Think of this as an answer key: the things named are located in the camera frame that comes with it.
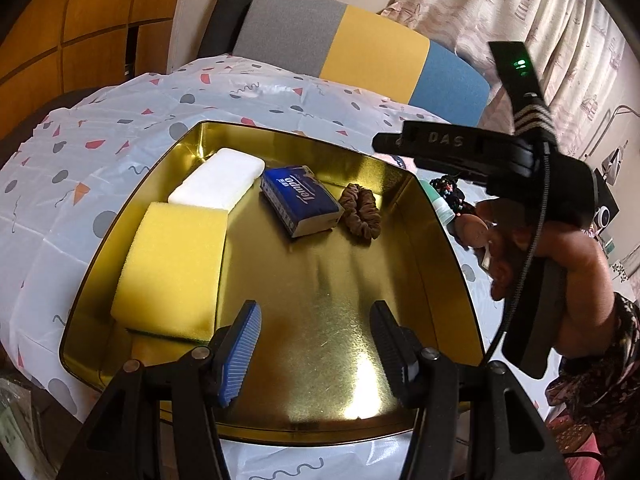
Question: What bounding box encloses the yellow green sponge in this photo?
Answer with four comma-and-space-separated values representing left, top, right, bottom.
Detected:
111, 203, 228, 341

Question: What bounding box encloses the black braided hair extension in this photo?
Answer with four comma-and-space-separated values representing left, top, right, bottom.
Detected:
430, 174, 476, 216

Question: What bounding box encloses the green silicone travel bottle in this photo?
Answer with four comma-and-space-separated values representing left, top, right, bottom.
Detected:
420, 180, 456, 228

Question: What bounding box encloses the pink satin scrunchie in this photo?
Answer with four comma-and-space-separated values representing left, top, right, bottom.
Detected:
338, 183, 382, 240

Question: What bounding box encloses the brown makeup sponge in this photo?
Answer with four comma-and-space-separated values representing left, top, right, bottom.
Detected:
454, 214, 488, 249

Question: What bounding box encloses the patterned sleeve forearm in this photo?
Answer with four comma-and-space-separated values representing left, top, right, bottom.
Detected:
546, 295, 639, 479

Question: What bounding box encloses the person's right hand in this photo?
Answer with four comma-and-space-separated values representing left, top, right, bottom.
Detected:
475, 200, 616, 359

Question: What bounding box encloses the gold metal tray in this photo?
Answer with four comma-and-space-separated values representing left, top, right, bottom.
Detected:
60, 122, 484, 445

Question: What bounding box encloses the beige patterned curtain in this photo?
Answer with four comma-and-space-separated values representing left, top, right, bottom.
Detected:
382, 0, 631, 158

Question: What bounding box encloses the blue tissue pack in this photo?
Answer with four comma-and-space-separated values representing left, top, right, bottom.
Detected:
260, 166, 344, 238

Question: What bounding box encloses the white sponge block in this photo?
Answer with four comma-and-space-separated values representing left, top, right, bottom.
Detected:
168, 148, 266, 212

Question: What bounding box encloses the grey yellow blue chair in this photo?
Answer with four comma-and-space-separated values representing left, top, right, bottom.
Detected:
198, 0, 489, 126

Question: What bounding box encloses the orange wooden cabinet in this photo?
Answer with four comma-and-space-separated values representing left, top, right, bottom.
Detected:
1, 0, 177, 136

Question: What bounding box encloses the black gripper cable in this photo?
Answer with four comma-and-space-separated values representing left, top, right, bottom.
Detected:
482, 142, 554, 366

